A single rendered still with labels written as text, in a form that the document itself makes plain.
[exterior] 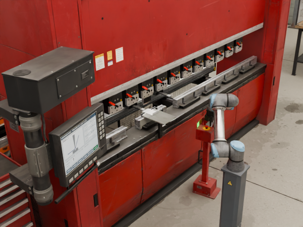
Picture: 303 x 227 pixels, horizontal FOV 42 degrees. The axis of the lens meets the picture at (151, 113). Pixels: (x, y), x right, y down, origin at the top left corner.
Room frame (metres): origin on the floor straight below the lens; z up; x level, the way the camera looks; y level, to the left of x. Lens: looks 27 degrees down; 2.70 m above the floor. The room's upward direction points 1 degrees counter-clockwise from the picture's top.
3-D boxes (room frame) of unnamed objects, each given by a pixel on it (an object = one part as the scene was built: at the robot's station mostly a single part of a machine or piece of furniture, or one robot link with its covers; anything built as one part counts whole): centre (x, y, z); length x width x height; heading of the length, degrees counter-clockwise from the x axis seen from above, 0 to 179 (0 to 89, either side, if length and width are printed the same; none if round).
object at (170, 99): (4.03, -0.07, 0.81); 0.64 x 0.08 x 0.14; 48
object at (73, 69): (2.11, 0.56, 1.53); 0.51 x 0.25 x 0.85; 152
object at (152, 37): (3.81, -0.39, 1.74); 3.00 x 0.08 x 0.80; 138
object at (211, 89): (4.04, -0.67, 0.89); 0.30 x 0.05 x 0.03; 138
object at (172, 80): (3.61, -0.21, 1.26); 0.15 x 0.09 x 0.17; 138
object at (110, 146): (2.84, 0.40, 0.89); 0.30 x 0.05 x 0.03; 138
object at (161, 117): (3.23, -0.07, 1.00); 0.26 x 0.18 x 0.01; 48
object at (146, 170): (3.78, -0.42, 0.42); 3.00 x 0.21 x 0.83; 138
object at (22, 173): (2.17, 0.70, 1.18); 0.40 x 0.24 x 0.07; 138
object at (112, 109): (3.01, 0.32, 1.26); 0.15 x 0.09 x 0.17; 138
